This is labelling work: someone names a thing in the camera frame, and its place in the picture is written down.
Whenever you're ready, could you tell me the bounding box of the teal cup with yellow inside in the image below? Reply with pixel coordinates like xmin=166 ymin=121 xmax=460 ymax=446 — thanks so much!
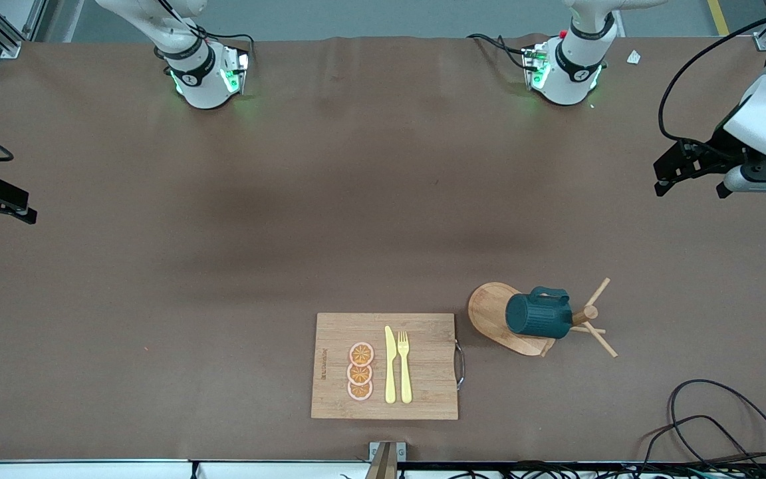
xmin=505 ymin=286 xmax=573 ymax=340

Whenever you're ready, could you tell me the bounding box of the table cover sheet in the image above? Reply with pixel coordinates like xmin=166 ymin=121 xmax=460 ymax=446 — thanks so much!
xmin=0 ymin=35 xmax=766 ymax=463

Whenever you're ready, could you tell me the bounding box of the wooden mug tree stand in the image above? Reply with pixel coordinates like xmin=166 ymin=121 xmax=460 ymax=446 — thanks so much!
xmin=467 ymin=277 xmax=620 ymax=359

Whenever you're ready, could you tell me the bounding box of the bamboo cutting board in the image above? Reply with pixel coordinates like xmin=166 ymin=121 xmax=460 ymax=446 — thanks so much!
xmin=311 ymin=312 xmax=467 ymax=421

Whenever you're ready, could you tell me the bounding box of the yellow plastic fork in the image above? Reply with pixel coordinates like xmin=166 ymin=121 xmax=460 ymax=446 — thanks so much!
xmin=397 ymin=331 xmax=414 ymax=404

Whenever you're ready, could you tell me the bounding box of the yellow plastic knife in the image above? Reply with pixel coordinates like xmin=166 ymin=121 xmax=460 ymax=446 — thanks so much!
xmin=384 ymin=325 xmax=398 ymax=404

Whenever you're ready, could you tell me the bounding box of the large looped black cable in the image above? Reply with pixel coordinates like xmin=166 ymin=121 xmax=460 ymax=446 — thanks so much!
xmin=668 ymin=379 xmax=766 ymax=476

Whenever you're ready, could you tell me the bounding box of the black left arm base cable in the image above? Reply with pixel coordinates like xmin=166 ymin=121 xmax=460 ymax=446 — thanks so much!
xmin=468 ymin=33 xmax=531 ymax=71

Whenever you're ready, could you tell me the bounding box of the black arm base cable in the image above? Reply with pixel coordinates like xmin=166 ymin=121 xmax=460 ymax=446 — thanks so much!
xmin=468 ymin=33 xmax=531 ymax=71
xmin=157 ymin=0 xmax=255 ymax=64

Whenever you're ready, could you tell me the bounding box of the small looped black cable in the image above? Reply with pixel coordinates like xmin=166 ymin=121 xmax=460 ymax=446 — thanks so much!
xmin=639 ymin=415 xmax=756 ymax=476

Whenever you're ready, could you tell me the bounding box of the black right arm base cable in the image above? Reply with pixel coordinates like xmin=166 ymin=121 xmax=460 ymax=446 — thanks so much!
xmin=157 ymin=0 xmax=255 ymax=64

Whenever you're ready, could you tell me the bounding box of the metal mount bracket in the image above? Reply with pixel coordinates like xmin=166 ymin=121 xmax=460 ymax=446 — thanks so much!
xmin=368 ymin=441 xmax=407 ymax=479

